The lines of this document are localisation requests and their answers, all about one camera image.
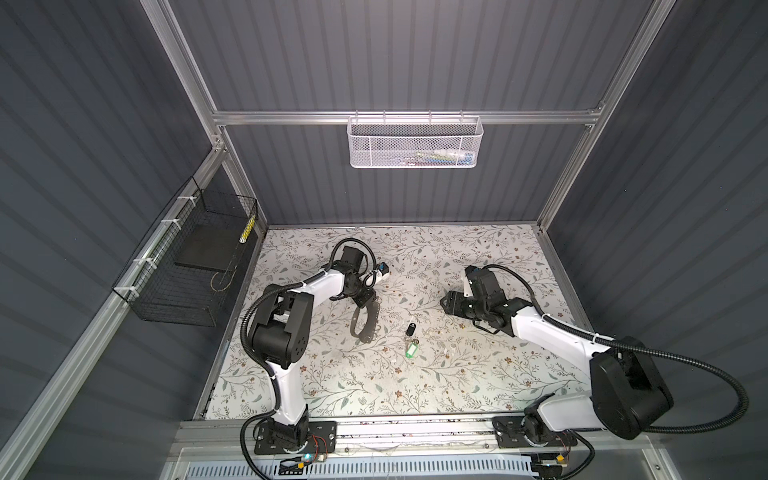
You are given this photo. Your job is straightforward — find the floral table mat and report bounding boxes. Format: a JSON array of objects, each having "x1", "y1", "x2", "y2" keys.
[{"x1": 203, "y1": 224, "x2": 592, "y2": 421}]

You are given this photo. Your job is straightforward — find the yellow marker in basket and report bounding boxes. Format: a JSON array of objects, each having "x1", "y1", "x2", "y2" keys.
[{"x1": 239, "y1": 216, "x2": 256, "y2": 244}]

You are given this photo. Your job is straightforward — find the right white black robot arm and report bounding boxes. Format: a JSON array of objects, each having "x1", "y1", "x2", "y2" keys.
[{"x1": 440, "y1": 264, "x2": 674, "y2": 447}]

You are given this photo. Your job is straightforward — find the black wire basket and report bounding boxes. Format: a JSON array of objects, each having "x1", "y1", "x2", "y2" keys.
[{"x1": 113, "y1": 179, "x2": 259, "y2": 327}]

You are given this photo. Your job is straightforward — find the white wire mesh basket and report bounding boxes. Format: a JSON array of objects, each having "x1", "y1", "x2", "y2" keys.
[{"x1": 346, "y1": 113, "x2": 484, "y2": 170}]

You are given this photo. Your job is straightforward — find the pens in white basket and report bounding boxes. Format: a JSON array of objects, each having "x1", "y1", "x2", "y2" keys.
[{"x1": 392, "y1": 149, "x2": 476, "y2": 168}]

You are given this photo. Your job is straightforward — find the right black corrugated cable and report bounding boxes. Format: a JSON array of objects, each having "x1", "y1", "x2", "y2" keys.
[{"x1": 479, "y1": 263, "x2": 750, "y2": 436}]

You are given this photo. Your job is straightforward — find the white ventilated cable duct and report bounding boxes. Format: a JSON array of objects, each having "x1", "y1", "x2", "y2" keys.
[{"x1": 182, "y1": 455, "x2": 541, "y2": 480}]

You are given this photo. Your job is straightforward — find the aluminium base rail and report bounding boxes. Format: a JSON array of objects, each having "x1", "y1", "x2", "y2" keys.
[{"x1": 173, "y1": 412, "x2": 661, "y2": 460}]

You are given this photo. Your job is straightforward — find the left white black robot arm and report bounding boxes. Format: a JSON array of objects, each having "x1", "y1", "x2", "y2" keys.
[{"x1": 239, "y1": 237, "x2": 390, "y2": 453}]

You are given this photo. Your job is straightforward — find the black pad in basket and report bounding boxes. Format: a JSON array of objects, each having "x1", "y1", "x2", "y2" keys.
[{"x1": 174, "y1": 225, "x2": 245, "y2": 272}]

